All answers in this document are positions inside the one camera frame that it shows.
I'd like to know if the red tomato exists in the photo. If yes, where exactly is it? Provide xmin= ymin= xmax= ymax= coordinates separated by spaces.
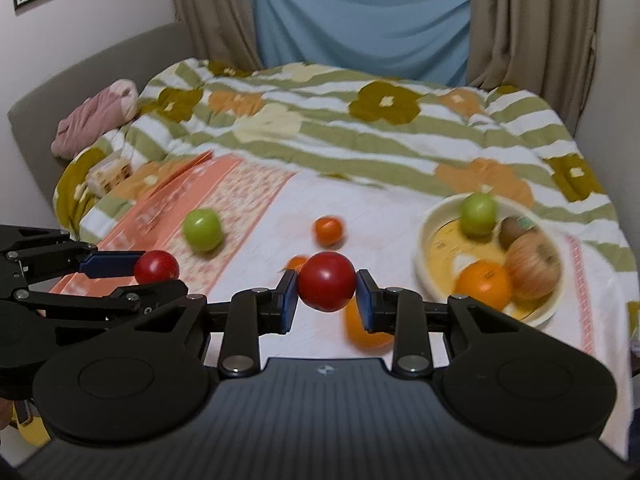
xmin=134 ymin=250 xmax=180 ymax=285
xmin=297 ymin=252 xmax=356 ymax=312

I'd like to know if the large orange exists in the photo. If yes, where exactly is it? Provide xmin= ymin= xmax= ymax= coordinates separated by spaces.
xmin=344 ymin=297 xmax=394 ymax=353

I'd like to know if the green apple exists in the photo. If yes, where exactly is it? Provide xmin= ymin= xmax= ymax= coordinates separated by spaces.
xmin=460 ymin=192 xmax=498 ymax=237
xmin=182 ymin=208 xmax=224 ymax=252

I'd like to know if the small orange tangerine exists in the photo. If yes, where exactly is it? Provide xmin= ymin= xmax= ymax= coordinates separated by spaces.
xmin=312 ymin=216 xmax=345 ymax=247

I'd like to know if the cream fruit bowl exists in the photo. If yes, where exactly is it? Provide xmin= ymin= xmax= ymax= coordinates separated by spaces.
xmin=414 ymin=193 xmax=566 ymax=327

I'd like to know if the patterned small pillow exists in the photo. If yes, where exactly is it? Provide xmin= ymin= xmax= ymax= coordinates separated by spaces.
xmin=86 ymin=157 xmax=132 ymax=197

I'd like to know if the white and pink towel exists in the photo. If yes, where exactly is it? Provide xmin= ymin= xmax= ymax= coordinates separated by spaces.
xmin=49 ymin=152 xmax=633 ymax=461

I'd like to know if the orange in bowl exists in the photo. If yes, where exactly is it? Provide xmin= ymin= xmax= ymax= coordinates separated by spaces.
xmin=454 ymin=260 xmax=513 ymax=311

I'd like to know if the green apple in bowl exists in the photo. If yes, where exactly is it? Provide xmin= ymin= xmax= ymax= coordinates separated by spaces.
xmin=460 ymin=192 xmax=498 ymax=237

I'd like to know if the brown kiwi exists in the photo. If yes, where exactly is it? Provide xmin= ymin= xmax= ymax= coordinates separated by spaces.
xmin=498 ymin=216 xmax=538 ymax=252

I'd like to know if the pale red apple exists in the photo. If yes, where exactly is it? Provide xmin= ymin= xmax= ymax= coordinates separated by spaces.
xmin=504 ymin=233 xmax=562 ymax=301

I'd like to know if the floral striped bedspread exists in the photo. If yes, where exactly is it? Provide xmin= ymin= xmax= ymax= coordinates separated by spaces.
xmin=52 ymin=57 xmax=640 ymax=356

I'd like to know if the pink folded cloth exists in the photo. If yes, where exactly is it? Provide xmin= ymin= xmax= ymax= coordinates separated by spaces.
xmin=51 ymin=79 xmax=139 ymax=160

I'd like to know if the grey headboard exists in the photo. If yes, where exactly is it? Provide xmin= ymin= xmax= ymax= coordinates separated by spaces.
xmin=8 ymin=22 xmax=195 ymax=200

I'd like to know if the left beige curtain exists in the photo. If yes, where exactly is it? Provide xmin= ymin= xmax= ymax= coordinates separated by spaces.
xmin=174 ymin=0 xmax=262 ymax=70

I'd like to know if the beige curtain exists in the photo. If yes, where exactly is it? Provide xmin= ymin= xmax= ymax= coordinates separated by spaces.
xmin=174 ymin=0 xmax=262 ymax=70
xmin=466 ymin=0 xmax=599 ymax=133

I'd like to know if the blue curtain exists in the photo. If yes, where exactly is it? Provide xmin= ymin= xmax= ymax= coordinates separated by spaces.
xmin=252 ymin=0 xmax=471 ymax=87

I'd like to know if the right beige curtain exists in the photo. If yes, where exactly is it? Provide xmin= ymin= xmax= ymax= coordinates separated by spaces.
xmin=466 ymin=0 xmax=599 ymax=133

